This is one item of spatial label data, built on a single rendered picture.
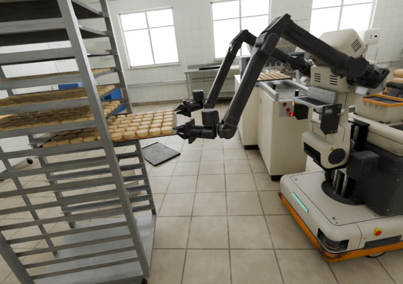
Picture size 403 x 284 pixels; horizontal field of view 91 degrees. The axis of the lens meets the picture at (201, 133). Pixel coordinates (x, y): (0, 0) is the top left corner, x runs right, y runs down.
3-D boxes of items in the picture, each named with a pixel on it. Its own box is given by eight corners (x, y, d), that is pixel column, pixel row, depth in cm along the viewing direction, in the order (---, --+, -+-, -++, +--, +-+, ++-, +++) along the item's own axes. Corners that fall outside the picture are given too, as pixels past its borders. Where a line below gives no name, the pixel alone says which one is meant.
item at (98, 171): (144, 166, 137) (143, 162, 136) (144, 168, 134) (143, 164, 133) (47, 180, 132) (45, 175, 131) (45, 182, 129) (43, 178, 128)
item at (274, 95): (246, 73, 348) (246, 70, 345) (247, 73, 348) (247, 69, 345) (274, 101, 164) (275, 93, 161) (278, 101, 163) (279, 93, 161)
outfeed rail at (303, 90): (262, 72, 345) (262, 68, 342) (264, 72, 344) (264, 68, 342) (312, 99, 160) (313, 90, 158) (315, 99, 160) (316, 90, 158)
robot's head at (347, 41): (337, 49, 112) (323, 29, 107) (371, 48, 93) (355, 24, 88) (318, 69, 115) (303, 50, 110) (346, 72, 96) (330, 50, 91)
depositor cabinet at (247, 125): (235, 120, 382) (234, 75, 350) (274, 117, 374) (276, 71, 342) (242, 151, 265) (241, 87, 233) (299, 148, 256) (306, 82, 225)
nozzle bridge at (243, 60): (238, 83, 263) (238, 56, 250) (295, 79, 255) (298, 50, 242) (241, 87, 233) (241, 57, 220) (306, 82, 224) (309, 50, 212)
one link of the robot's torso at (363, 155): (336, 160, 139) (342, 128, 129) (373, 185, 113) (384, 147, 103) (300, 166, 137) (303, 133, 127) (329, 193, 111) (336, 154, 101)
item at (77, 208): (152, 197, 147) (151, 193, 146) (151, 199, 144) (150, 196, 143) (62, 211, 142) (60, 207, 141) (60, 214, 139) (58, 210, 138)
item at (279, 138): (256, 150, 263) (258, 81, 229) (283, 148, 259) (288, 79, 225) (268, 182, 199) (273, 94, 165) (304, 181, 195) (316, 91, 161)
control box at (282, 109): (277, 115, 172) (278, 100, 167) (306, 114, 170) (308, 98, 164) (279, 117, 169) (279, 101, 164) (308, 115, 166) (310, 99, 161)
